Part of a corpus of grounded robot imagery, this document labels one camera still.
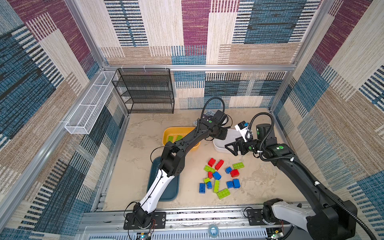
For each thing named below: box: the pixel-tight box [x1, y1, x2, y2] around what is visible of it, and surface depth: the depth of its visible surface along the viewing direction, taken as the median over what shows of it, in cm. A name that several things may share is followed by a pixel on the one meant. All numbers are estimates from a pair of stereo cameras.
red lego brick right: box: [230, 169, 240, 178], surface depth 90 cm
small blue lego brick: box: [225, 166, 232, 174], surface depth 90 cm
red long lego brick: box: [215, 159, 225, 171], surface depth 93 cm
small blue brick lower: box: [207, 181, 213, 190], surface depth 85 cm
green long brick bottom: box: [216, 188, 231, 200], surface depth 82 cm
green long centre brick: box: [203, 165, 216, 174], surface depth 91 cm
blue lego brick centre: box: [213, 171, 222, 180], surface depth 87 cm
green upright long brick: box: [213, 179, 220, 193], surface depth 83 cm
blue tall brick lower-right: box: [233, 178, 241, 189], surface depth 85 cm
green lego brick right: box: [232, 162, 245, 170], surface depth 93 cm
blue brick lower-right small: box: [226, 180, 235, 189], surface depth 85 cm
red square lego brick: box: [208, 157, 216, 168], surface depth 93 cm
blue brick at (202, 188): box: [199, 183, 206, 194], surface depth 85 cm
